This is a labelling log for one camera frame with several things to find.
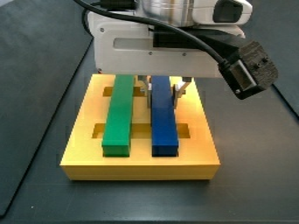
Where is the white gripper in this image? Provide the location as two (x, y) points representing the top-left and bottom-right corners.
(87, 10), (247, 110)

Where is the yellow slotted board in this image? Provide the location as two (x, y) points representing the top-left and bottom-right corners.
(61, 74), (221, 180)

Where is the black camera cable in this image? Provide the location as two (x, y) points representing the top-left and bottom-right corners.
(73, 0), (230, 67)

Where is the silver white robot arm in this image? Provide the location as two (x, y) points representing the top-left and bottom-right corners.
(89, 0), (253, 79)

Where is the blue rectangular bar block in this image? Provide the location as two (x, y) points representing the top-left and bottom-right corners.
(151, 76), (179, 157)

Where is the green rectangular bar block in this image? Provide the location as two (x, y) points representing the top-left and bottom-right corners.
(102, 75), (135, 158)

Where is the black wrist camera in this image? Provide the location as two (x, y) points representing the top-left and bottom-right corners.
(219, 40), (278, 100)

